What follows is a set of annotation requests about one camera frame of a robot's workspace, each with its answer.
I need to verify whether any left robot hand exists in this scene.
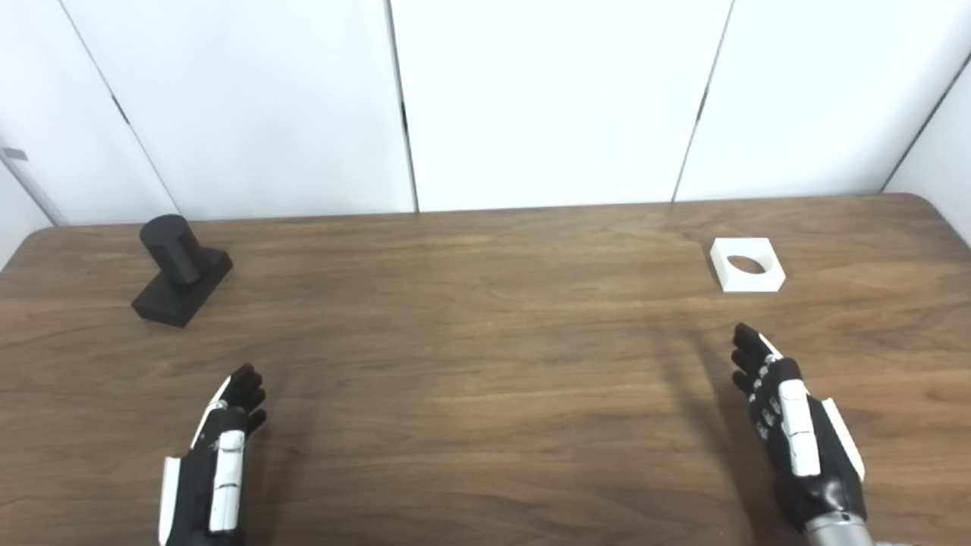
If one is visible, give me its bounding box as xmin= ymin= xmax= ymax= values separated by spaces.
xmin=158 ymin=363 xmax=268 ymax=546

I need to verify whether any white square piece with hole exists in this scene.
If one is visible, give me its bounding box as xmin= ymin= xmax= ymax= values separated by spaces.
xmin=710 ymin=237 xmax=787 ymax=293

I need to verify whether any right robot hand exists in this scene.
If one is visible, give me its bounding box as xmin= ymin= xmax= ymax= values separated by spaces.
xmin=731 ymin=322 xmax=867 ymax=533

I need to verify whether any black peg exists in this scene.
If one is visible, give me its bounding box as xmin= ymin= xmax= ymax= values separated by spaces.
xmin=131 ymin=214 xmax=234 ymax=328

